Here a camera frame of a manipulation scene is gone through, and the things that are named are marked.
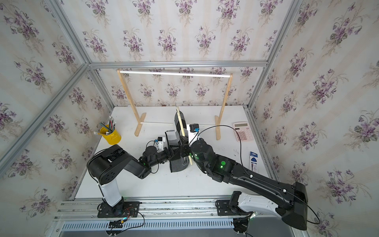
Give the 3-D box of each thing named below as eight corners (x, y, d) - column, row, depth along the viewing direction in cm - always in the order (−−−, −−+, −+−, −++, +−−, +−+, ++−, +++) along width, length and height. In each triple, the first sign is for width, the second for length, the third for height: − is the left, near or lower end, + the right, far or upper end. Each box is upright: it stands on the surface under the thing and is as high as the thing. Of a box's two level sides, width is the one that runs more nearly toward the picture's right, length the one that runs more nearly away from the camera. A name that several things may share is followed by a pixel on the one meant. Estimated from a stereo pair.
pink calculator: (236, 141, 100) (237, 139, 98) (231, 123, 111) (232, 121, 109) (253, 142, 100) (254, 140, 98) (247, 123, 111) (248, 121, 109)
